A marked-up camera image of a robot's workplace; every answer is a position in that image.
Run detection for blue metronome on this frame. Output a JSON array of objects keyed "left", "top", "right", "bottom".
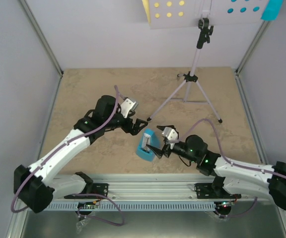
[{"left": 135, "top": 128, "right": 161, "bottom": 163}]

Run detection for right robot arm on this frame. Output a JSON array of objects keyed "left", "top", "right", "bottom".
[{"left": 148, "top": 125, "right": 286, "bottom": 210}]

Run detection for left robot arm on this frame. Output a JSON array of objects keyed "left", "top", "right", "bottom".
[{"left": 13, "top": 95, "right": 148, "bottom": 213}]

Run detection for white tripod music stand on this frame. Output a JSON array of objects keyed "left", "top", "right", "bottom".
[{"left": 147, "top": 17, "right": 222, "bottom": 123}]

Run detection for white sheet yellow dots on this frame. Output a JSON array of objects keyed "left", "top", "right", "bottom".
[{"left": 142, "top": 0, "right": 204, "bottom": 29}]

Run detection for white sheet blue dots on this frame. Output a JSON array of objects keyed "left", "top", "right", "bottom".
[{"left": 209, "top": 0, "right": 283, "bottom": 26}]

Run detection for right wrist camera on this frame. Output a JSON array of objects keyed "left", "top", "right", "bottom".
[{"left": 162, "top": 128, "right": 179, "bottom": 143}]

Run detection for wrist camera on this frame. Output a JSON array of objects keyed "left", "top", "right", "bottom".
[
  {"left": 121, "top": 98, "right": 139, "bottom": 118},
  {"left": 162, "top": 128, "right": 179, "bottom": 143}
]

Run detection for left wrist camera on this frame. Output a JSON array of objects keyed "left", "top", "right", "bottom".
[{"left": 121, "top": 98, "right": 139, "bottom": 118}]

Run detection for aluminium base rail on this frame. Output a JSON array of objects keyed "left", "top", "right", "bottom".
[{"left": 17, "top": 173, "right": 286, "bottom": 202}]

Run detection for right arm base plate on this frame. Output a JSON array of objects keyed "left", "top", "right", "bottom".
[{"left": 194, "top": 183, "right": 242, "bottom": 199}]

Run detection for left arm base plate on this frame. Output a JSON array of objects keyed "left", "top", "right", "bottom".
[{"left": 64, "top": 183, "right": 109, "bottom": 200}]

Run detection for grey cable duct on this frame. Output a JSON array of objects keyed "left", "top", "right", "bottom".
[{"left": 45, "top": 201, "right": 215, "bottom": 212}]

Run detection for right aluminium frame post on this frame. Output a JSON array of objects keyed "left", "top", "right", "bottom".
[{"left": 235, "top": 21, "right": 271, "bottom": 76}]

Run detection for aluminium frame post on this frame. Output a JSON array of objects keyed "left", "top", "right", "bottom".
[
  {"left": 235, "top": 21, "right": 271, "bottom": 76},
  {"left": 17, "top": 0, "right": 65, "bottom": 77}
]

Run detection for left aluminium frame post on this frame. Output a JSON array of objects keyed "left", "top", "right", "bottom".
[{"left": 17, "top": 0, "right": 65, "bottom": 77}]

